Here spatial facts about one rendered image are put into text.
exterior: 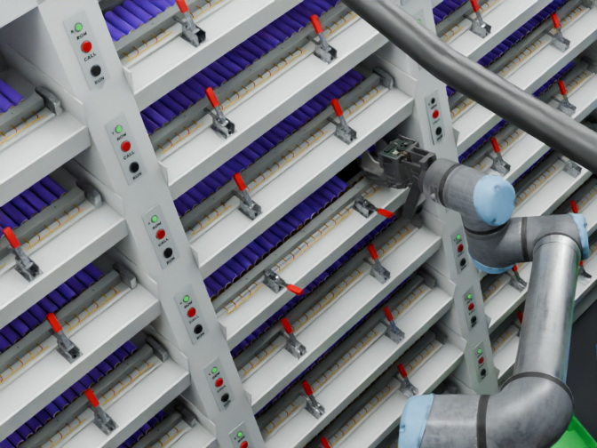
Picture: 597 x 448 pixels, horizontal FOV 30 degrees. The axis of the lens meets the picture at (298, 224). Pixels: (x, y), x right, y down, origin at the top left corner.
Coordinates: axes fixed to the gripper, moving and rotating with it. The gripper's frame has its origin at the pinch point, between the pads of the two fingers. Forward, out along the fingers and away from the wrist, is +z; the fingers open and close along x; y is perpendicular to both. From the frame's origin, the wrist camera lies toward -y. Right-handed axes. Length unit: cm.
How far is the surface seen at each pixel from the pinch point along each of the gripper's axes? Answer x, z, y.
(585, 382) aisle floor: -41, -19, -95
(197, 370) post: 58, -8, -7
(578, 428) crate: -24, -28, -92
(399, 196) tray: -0.2, -8.0, -6.7
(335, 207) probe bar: 13.3, -3.1, -2.1
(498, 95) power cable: 75, -107, 91
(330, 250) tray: 20.7, -7.5, -6.3
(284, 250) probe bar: 28.5, -3.3, -2.2
